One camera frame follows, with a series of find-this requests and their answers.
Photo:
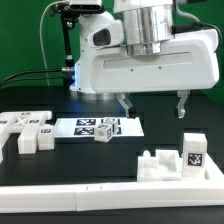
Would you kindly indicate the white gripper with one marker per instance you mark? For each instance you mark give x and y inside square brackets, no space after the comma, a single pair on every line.
[186,62]

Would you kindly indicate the white chair seat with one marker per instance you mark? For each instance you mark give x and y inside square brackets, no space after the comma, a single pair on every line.
[165,165]

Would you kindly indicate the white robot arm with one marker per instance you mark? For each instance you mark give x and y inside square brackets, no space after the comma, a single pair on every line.
[138,48]

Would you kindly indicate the white tagged cube nut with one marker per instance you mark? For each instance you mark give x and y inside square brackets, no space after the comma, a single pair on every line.
[113,122]
[103,132]

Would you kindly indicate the white L-shaped fence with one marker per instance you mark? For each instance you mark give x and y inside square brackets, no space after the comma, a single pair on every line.
[110,196]

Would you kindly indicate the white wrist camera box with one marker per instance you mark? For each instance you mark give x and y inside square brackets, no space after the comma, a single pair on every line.
[109,36]

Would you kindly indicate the white marker base plate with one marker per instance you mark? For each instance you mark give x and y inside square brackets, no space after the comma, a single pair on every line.
[84,127]

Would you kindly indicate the black camera on stand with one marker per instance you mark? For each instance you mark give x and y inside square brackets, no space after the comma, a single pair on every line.
[70,11]

